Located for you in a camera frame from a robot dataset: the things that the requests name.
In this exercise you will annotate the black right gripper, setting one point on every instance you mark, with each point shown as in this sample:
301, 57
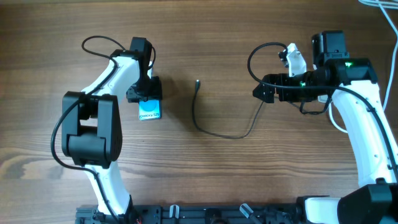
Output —
270, 98

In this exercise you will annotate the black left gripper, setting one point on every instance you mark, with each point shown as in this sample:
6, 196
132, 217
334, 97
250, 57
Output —
155, 93

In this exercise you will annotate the Galaxy smartphone cyan screen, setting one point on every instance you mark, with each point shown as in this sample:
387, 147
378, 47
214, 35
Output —
150, 109

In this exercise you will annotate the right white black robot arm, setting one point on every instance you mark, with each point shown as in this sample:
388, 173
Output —
351, 85

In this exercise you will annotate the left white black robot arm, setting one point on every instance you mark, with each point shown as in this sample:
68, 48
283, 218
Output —
91, 125

